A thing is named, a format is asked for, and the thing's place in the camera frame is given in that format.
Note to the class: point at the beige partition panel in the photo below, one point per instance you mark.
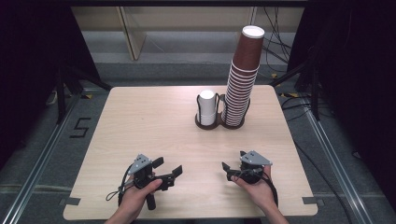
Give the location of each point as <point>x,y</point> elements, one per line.
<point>132,34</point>

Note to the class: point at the black tape strip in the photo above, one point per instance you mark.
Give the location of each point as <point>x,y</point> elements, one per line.
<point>71,201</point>
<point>313,201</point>

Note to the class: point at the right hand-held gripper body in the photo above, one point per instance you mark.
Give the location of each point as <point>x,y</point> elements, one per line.
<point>255,158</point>

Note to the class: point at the stack of brown paper cups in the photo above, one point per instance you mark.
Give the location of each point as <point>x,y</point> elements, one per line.
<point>246,56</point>

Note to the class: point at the aluminium floor rail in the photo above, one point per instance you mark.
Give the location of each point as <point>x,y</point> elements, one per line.
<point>37,168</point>
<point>336,161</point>

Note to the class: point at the person's left hand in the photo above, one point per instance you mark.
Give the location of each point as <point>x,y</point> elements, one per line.
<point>132,202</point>

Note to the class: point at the black metal stand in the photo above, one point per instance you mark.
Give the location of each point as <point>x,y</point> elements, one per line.
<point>315,93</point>
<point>60,93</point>

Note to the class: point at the stack of white paper cups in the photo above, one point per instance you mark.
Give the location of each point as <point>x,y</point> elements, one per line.
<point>207,105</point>

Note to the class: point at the black curtain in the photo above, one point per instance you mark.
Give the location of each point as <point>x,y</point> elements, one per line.
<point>28,62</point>
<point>358,77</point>

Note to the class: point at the yellow black hazard tape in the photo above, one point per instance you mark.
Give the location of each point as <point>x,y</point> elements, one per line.
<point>289,95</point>

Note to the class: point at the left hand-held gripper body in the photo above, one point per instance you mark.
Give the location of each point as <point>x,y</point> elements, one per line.
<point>140,163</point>

